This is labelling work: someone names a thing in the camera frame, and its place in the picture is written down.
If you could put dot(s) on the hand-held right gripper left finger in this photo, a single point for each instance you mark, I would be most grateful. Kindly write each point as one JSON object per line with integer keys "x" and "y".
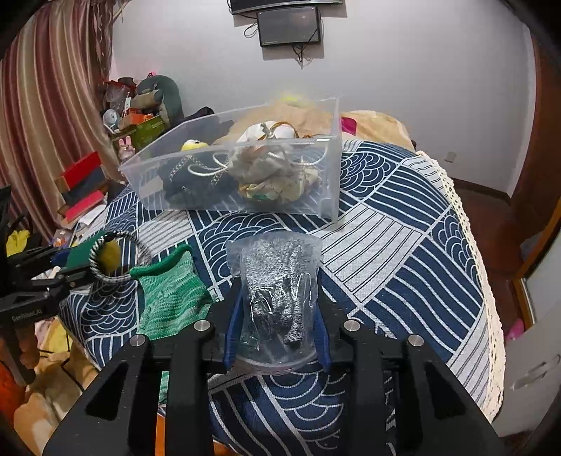
{"x": 231, "y": 334}

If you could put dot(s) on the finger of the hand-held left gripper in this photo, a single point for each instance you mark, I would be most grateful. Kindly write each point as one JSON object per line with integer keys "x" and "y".
{"x": 74, "y": 277}
{"x": 59, "y": 258}

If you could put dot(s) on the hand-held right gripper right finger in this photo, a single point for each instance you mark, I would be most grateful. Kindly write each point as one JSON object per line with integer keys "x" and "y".
{"x": 323, "y": 344}

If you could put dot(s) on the bagged grey knit gloves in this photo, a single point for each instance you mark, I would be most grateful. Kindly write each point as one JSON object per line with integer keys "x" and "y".
{"x": 274, "y": 289}

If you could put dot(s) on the clear plastic storage bin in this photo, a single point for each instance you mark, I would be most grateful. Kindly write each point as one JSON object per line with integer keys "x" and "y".
{"x": 245, "y": 175}

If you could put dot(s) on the green knit cloth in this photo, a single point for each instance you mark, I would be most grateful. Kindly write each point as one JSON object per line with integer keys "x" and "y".
{"x": 168, "y": 293}

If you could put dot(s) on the stack of red books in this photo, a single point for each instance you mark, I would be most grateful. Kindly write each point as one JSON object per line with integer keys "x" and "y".
{"x": 81, "y": 184}

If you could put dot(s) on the blue white patterned bedspread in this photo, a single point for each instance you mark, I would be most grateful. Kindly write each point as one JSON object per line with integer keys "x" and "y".
{"x": 385, "y": 245}

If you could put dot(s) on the pink bunny figure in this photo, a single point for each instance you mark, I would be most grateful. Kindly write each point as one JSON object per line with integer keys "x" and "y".
{"x": 126, "y": 149}

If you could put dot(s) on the black patterned cloth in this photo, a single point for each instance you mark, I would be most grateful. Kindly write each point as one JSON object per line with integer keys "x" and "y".
{"x": 188, "y": 177}

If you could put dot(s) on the green cardboard box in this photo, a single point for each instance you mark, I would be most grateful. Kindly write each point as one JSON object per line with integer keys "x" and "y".
{"x": 149, "y": 131}

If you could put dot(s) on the striped brown curtain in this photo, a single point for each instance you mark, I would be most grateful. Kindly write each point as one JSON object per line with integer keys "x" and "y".
{"x": 52, "y": 101}

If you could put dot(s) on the small yellow plush toy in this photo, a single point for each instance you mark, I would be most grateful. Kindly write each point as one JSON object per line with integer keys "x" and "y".
{"x": 194, "y": 144}

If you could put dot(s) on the white round pouch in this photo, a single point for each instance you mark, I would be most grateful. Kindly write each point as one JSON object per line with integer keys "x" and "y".
{"x": 269, "y": 130}

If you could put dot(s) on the white plastic bag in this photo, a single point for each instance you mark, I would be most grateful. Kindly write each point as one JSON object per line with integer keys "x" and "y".
{"x": 530, "y": 372}

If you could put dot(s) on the pink cloth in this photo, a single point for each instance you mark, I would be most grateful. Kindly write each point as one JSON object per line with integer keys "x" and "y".
{"x": 349, "y": 125}

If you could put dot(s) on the beige fleece blanket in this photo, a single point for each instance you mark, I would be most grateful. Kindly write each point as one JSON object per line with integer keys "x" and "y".
{"x": 302, "y": 116}

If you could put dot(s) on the wooden wardrobe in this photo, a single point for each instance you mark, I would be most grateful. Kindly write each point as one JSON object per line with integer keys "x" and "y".
{"x": 541, "y": 144}

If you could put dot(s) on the white wall socket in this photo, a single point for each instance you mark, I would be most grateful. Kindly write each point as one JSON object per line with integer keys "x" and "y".
{"x": 450, "y": 156}

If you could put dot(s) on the black wall-mounted box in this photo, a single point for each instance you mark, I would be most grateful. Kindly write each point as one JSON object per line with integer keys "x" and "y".
{"x": 288, "y": 27}

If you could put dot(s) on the black wall-mounted screen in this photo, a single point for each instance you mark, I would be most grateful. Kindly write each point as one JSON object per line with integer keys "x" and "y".
{"x": 285, "y": 5}

